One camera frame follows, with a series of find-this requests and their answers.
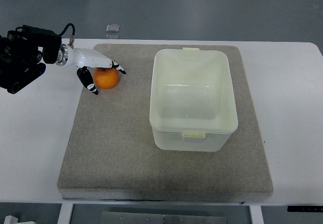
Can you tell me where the grey metal plate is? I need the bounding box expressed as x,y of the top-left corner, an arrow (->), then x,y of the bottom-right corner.
100,212 -> 228,224

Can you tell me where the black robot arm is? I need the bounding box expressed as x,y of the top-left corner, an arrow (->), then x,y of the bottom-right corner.
1,23 -> 75,94

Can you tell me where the black control panel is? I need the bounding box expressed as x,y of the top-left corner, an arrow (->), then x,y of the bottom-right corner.
287,205 -> 323,213

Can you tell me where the white plastic box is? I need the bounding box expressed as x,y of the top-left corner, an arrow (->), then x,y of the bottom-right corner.
149,48 -> 238,152

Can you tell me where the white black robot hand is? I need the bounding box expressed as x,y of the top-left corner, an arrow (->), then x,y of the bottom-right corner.
63,45 -> 126,95

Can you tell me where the small clear plastic piece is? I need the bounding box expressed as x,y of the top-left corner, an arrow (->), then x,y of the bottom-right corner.
106,24 -> 120,33

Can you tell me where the grey foam mat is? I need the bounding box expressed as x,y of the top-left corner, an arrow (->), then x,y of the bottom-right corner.
57,43 -> 273,202

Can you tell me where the orange fruit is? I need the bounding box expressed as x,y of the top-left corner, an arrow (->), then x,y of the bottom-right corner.
93,68 -> 119,89

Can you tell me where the small white block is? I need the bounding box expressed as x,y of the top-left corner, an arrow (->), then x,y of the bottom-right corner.
4,215 -> 18,224

